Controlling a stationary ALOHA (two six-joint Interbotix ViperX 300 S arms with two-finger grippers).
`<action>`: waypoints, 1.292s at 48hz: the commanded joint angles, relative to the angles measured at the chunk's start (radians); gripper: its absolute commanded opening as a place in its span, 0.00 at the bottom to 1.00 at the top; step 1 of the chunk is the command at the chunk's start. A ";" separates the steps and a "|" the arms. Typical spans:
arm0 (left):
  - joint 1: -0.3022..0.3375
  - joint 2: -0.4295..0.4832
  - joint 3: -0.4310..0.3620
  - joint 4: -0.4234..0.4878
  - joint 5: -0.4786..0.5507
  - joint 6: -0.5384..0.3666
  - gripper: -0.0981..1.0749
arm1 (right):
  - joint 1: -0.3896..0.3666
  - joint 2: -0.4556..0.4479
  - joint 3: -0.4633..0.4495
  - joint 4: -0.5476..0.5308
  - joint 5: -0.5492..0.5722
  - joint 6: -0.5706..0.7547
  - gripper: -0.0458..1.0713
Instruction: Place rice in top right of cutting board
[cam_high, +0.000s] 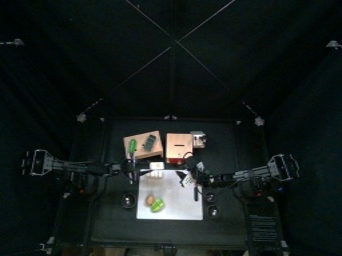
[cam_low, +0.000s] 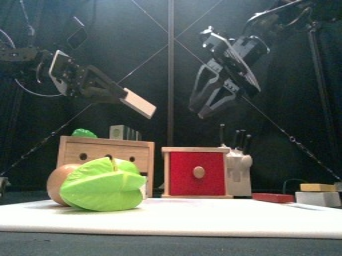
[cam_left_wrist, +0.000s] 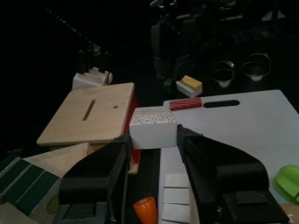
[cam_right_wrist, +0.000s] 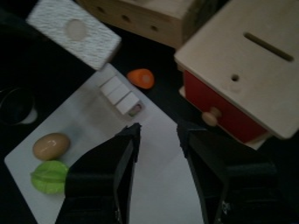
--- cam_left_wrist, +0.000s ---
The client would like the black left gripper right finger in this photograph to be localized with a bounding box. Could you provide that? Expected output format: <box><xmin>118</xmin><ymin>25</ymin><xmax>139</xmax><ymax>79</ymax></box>
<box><xmin>176</xmin><ymin>124</ymin><xmax>291</xmax><ymax>224</ymax></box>

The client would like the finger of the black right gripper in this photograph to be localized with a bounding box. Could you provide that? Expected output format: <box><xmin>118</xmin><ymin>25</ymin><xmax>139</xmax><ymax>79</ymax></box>
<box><xmin>98</xmin><ymin>51</ymin><xmax>111</xmax><ymax>74</ymax></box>
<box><xmin>76</xmin><ymin>49</ymin><xmax>90</xmax><ymax>74</ymax></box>

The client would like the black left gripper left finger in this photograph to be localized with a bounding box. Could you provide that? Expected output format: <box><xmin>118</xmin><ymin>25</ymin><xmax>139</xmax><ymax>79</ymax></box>
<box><xmin>51</xmin><ymin>132</ymin><xmax>134</xmax><ymax>224</ymax></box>

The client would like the plain white rice block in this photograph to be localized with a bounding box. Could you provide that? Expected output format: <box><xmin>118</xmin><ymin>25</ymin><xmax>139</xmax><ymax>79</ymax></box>
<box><xmin>71</xmin><ymin>66</ymin><xmax>115</xmax><ymax>91</ymax></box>

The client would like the white plastic cutting board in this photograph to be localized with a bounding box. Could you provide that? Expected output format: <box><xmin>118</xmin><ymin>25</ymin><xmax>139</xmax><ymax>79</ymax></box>
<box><xmin>156</xmin><ymin>89</ymin><xmax>299</xmax><ymax>224</ymax></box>

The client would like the speckled white rice block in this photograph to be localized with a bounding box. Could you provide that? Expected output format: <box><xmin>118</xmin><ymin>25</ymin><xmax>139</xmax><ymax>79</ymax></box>
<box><xmin>128</xmin><ymin>105</ymin><xmax>179</xmax><ymax>151</ymax></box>

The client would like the white segmented strip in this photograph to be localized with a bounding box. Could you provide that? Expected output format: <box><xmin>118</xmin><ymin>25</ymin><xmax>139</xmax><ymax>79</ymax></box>
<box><xmin>163</xmin><ymin>173</ymin><xmax>192</xmax><ymax>224</ymax></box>

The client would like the green toy lettuce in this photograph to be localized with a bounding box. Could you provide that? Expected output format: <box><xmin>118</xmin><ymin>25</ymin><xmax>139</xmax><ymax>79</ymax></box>
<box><xmin>274</xmin><ymin>164</ymin><xmax>299</xmax><ymax>205</ymax></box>

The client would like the orange rounded toy vegetable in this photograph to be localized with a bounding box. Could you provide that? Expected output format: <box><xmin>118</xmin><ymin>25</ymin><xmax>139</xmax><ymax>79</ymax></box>
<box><xmin>132</xmin><ymin>196</ymin><xmax>158</xmax><ymax>224</ymax></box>

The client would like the wooden box with red drawer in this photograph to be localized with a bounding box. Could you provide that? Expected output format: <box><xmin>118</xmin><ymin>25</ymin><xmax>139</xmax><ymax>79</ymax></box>
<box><xmin>35</xmin><ymin>82</ymin><xmax>142</xmax><ymax>175</ymax></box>

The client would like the yellow egg sushi toy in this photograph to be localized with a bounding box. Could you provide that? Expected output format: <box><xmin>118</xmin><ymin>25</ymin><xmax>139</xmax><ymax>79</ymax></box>
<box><xmin>175</xmin><ymin>74</ymin><xmax>203</xmax><ymax>99</ymax></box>

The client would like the red striped salmon sushi toy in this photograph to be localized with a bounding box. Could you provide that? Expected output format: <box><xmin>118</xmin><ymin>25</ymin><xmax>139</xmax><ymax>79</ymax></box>
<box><xmin>168</xmin><ymin>97</ymin><xmax>203</xmax><ymax>112</ymax></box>

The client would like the round metal cup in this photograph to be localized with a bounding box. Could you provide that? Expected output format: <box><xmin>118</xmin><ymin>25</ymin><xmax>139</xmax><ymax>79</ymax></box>
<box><xmin>239</xmin><ymin>52</ymin><xmax>272</xmax><ymax>82</ymax></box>
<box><xmin>211</xmin><ymin>59</ymin><xmax>236</xmax><ymax>88</ymax></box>

